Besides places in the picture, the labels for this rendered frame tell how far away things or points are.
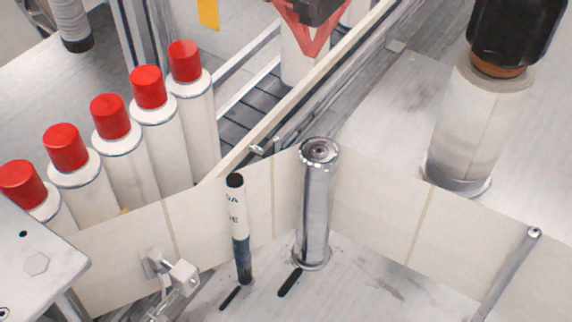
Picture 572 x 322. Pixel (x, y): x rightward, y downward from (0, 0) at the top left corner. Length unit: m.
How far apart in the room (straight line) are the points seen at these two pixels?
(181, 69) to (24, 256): 0.28
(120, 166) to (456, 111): 0.37
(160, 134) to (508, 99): 0.37
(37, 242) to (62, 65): 0.67
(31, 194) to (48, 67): 0.54
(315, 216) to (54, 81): 0.59
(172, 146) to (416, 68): 0.44
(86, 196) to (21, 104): 0.44
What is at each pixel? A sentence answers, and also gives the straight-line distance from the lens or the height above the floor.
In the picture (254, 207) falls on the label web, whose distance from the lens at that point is 0.55.
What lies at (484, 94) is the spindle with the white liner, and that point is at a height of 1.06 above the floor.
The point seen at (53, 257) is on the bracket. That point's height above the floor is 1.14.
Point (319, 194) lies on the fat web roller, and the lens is 0.53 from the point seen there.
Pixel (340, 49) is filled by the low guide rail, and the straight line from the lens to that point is 0.86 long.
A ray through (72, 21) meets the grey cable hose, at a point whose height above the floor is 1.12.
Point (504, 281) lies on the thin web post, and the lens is 0.55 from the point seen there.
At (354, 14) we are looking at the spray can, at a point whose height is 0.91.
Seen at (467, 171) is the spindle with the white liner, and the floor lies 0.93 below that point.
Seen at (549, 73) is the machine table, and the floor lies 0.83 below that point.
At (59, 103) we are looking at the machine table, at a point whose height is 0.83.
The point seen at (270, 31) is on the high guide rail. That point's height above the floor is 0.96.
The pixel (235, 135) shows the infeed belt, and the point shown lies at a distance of 0.77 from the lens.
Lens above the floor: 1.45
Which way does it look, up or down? 50 degrees down
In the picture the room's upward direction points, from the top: straight up
